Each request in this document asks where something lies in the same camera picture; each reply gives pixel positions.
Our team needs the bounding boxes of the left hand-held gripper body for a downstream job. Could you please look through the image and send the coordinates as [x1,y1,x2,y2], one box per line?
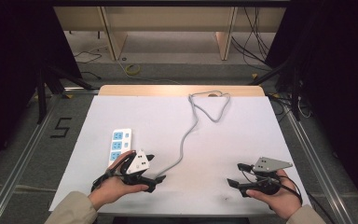
[119,148,158,193]

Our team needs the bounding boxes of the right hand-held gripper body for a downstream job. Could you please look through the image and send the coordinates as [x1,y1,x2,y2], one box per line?
[238,156,295,198]

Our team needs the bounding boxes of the grey power cable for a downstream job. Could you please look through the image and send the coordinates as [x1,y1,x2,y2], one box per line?
[155,90,232,179]

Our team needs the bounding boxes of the person's right hand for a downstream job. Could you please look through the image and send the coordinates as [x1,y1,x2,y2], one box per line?
[245,169,303,220]

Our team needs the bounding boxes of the person's left hand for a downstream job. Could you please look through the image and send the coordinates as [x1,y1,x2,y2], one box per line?
[88,149,150,211]

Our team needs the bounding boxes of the white power strip blue sockets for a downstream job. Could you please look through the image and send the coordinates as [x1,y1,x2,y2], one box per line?
[107,128,133,168]

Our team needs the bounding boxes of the white table cover sheet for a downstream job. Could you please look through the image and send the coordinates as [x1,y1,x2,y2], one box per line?
[48,94,312,217]

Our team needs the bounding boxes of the black metal stand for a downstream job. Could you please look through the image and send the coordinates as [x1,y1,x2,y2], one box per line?
[34,61,97,125]
[247,58,303,122]

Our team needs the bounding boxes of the yellow tape roll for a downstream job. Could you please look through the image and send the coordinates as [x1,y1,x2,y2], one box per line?
[124,63,142,77]

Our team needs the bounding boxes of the dark curtain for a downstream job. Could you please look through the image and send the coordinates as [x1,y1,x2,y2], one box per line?
[0,0,84,176]
[264,0,358,217]

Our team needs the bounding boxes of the beige wooden desk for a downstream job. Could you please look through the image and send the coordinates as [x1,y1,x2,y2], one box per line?
[52,6,287,62]

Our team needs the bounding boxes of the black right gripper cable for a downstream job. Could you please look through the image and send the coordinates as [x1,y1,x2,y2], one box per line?
[275,175,336,224]

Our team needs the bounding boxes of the aluminium floor rail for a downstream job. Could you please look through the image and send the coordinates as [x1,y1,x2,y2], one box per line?
[282,106,356,224]
[0,92,63,224]

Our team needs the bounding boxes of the tangle of cables by stand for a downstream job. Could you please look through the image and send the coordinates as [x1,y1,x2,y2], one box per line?
[266,92,312,123]

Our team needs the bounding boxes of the thin black floor cable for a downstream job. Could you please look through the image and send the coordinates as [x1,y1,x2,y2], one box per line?
[73,49,103,65]

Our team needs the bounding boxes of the bundle of black cables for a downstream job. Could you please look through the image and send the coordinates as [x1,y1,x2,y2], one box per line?
[230,7,274,69]

